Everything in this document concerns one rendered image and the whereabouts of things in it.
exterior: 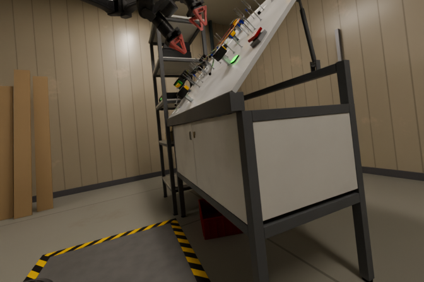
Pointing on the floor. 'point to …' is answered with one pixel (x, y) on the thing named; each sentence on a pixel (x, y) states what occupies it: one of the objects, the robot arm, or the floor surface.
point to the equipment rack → (176, 69)
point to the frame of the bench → (259, 258)
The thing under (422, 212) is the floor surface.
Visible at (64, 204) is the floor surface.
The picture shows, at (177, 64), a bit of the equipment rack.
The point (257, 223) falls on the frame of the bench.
